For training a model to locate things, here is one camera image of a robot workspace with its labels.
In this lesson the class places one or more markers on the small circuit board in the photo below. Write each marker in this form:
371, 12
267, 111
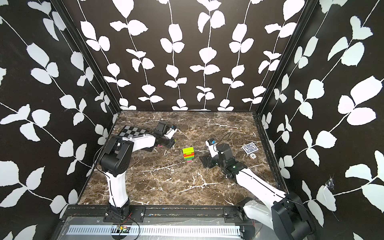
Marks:
120, 230

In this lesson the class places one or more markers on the lime long lego brick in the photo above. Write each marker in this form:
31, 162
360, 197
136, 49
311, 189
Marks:
188, 151

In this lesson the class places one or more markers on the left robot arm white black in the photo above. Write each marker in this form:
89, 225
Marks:
116, 156

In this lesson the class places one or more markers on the white slotted cable duct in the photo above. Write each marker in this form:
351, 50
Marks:
152, 230

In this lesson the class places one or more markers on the black white checkerboard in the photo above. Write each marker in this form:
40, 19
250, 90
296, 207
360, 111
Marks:
131, 132

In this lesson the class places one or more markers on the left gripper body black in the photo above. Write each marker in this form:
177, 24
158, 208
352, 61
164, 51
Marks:
167, 142

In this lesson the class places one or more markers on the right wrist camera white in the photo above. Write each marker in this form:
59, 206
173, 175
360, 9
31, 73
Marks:
212, 146

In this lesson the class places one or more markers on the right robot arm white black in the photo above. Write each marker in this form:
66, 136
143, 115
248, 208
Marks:
284, 213

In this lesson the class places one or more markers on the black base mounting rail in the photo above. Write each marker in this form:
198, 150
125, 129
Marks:
231, 214

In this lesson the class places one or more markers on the blue playing card box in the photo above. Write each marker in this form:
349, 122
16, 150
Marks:
250, 148

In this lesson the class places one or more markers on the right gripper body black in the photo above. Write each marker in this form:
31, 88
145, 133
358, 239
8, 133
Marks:
216, 161

